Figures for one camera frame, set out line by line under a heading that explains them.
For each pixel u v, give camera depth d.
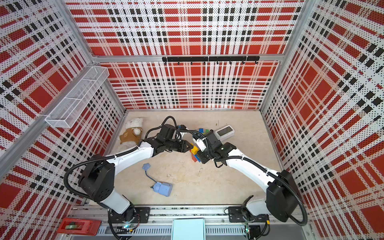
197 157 0.70
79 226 0.66
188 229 0.66
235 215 0.73
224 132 1.01
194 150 0.83
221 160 0.56
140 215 0.74
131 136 0.95
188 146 0.82
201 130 1.07
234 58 0.89
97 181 0.45
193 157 0.96
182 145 0.75
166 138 0.69
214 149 0.61
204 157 0.71
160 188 0.78
